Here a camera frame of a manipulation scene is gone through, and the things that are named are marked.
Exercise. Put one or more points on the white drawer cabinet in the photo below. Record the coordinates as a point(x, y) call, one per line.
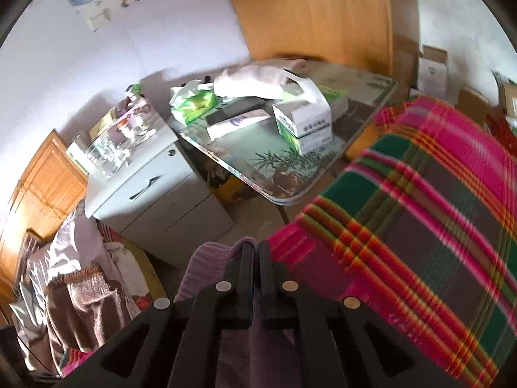
point(149, 192)

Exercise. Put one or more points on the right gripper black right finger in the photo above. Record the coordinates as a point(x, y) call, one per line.
point(337, 346)

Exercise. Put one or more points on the green plastic package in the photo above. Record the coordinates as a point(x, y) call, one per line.
point(192, 100)

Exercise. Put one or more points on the brown knitted garment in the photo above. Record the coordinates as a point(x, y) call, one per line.
point(84, 310)

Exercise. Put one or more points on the white green tissue box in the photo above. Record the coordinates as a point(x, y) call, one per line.
point(306, 112)

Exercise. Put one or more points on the white open cardboard box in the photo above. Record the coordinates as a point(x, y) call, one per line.
point(432, 77)

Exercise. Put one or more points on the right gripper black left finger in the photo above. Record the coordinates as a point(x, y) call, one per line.
point(174, 344)

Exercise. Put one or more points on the wooden wardrobe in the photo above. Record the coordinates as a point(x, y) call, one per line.
point(380, 36)

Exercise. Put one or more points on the brown cardboard box with label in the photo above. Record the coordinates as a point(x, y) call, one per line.
point(507, 96)

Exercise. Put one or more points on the purple fleece garment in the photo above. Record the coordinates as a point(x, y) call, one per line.
point(252, 357)

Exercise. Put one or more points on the pink green plaid bedspread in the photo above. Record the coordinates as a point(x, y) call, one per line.
point(421, 228)

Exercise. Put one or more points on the glass top side table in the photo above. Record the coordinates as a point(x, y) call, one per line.
point(270, 161)

